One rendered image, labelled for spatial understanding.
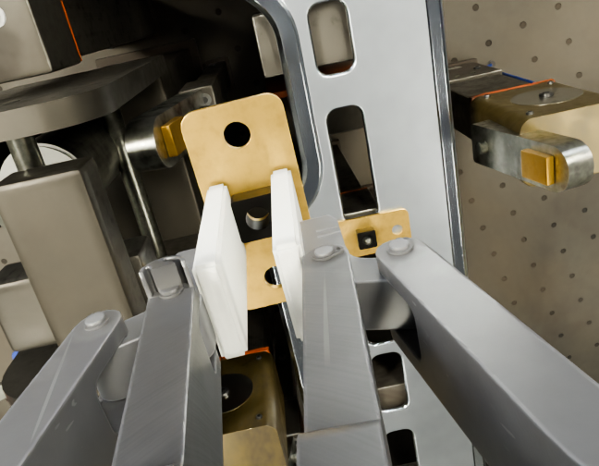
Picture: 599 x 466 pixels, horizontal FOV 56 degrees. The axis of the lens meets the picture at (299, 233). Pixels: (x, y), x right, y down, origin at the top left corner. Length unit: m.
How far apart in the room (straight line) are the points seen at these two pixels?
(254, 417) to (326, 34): 0.34
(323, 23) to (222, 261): 0.36
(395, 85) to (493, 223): 0.45
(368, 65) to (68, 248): 0.28
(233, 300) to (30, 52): 0.26
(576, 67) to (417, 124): 0.43
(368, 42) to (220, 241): 0.34
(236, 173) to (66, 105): 0.12
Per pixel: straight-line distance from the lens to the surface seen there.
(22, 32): 0.38
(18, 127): 0.31
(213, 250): 0.15
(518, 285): 0.97
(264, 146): 0.21
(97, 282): 0.33
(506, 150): 0.50
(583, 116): 0.51
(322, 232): 0.17
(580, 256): 0.99
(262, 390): 0.56
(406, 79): 0.49
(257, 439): 0.53
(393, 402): 0.64
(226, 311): 0.15
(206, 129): 0.21
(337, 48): 0.49
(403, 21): 0.49
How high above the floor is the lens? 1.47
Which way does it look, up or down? 68 degrees down
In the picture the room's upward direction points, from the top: 169 degrees clockwise
